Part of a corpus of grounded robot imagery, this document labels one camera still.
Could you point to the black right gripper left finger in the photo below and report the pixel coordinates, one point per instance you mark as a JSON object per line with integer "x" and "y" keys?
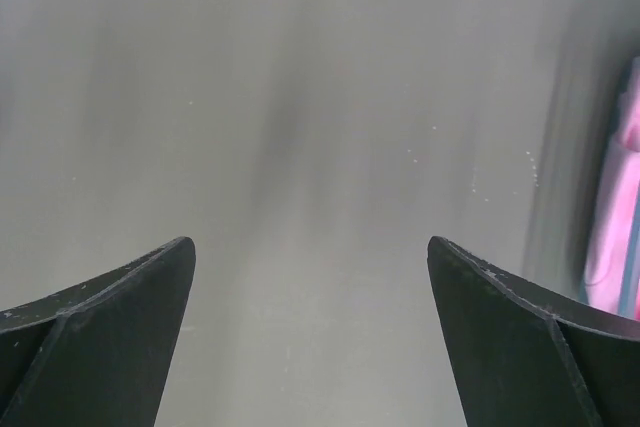
{"x": 97, "y": 353}

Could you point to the pink t-shirt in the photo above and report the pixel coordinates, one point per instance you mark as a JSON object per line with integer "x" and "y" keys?
{"x": 611, "y": 276}

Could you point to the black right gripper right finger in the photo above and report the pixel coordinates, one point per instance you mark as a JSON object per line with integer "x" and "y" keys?
{"x": 523, "y": 355}

